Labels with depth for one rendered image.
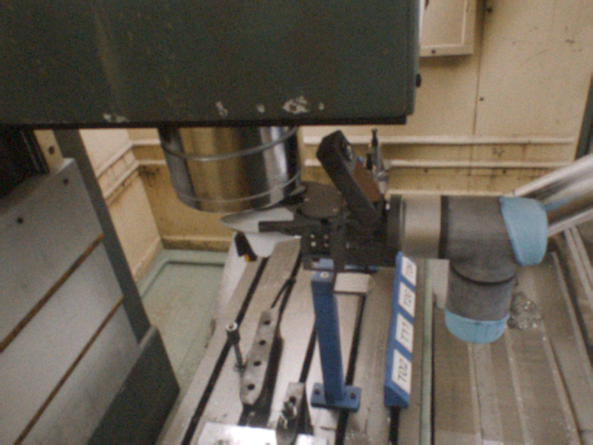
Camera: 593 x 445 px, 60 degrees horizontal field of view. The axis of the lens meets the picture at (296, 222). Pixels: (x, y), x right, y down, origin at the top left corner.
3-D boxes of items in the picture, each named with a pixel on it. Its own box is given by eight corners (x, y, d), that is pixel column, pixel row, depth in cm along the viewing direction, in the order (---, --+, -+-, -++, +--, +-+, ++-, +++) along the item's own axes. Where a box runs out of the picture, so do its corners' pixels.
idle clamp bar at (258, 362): (284, 330, 124) (280, 310, 121) (264, 425, 103) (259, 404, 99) (264, 329, 125) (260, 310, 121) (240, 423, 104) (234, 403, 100)
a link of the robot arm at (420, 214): (440, 217, 54) (439, 179, 61) (396, 215, 55) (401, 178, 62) (436, 273, 58) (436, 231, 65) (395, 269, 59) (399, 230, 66)
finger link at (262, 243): (223, 266, 62) (300, 260, 62) (215, 225, 59) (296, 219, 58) (226, 251, 65) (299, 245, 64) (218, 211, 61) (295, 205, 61)
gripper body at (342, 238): (296, 271, 63) (397, 278, 60) (290, 212, 58) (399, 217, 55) (309, 235, 69) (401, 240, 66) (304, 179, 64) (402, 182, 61)
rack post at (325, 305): (360, 389, 108) (353, 281, 91) (357, 411, 103) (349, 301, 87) (314, 384, 110) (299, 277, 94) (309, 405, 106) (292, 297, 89)
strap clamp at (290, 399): (311, 418, 103) (304, 367, 95) (296, 480, 93) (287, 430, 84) (295, 416, 104) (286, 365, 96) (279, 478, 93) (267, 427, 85)
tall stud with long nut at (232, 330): (248, 360, 118) (238, 320, 110) (244, 370, 115) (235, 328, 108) (236, 359, 118) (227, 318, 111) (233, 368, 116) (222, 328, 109)
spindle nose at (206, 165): (211, 148, 70) (191, 60, 64) (323, 154, 65) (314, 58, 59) (148, 210, 58) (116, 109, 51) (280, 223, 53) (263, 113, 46)
